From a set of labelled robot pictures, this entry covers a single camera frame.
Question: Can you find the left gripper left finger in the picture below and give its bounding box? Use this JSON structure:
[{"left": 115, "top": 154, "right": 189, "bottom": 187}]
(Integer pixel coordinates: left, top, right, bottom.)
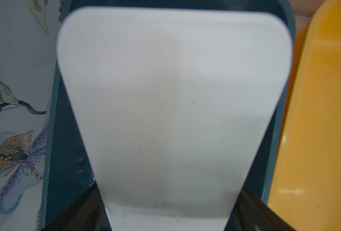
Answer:
[{"left": 43, "top": 183, "right": 112, "bottom": 231}]

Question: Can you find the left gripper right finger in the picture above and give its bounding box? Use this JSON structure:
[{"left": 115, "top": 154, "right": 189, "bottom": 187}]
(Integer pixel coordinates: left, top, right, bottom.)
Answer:
[{"left": 224, "top": 186, "right": 294, "bottom": 231}]

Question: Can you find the white pencil case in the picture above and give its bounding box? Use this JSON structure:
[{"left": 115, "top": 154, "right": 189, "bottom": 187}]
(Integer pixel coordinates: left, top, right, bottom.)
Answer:
[{"left": 57, "top": 7, "right": 293, "bottom": 231}]

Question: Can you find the dark teal storage box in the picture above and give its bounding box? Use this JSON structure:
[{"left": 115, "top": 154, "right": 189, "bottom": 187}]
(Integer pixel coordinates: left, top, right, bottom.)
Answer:
[{"left": 41, "top": 1, "right": 295, "bottom": 227}]

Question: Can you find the yellow storage box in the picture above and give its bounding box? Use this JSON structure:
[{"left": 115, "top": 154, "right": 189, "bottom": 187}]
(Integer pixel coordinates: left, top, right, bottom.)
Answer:
[{"left": 268, "top": 1, "right": 341, "bottom": 231}]

